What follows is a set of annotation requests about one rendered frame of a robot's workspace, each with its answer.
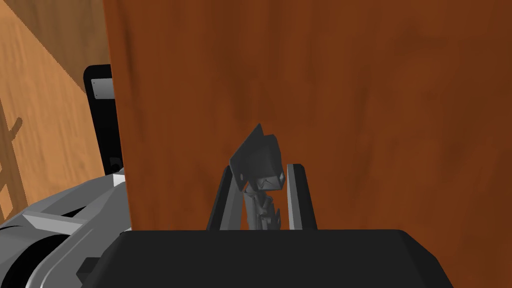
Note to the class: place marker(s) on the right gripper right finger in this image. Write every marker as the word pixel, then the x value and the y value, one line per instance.
pixel 298 200

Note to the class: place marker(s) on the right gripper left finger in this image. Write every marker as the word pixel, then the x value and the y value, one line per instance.
pixel 228 208

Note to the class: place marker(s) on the brown wooden door leaf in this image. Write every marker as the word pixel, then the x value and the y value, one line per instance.
pixel 360 112

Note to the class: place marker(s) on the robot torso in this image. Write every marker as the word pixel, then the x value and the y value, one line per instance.
pixel 52 224

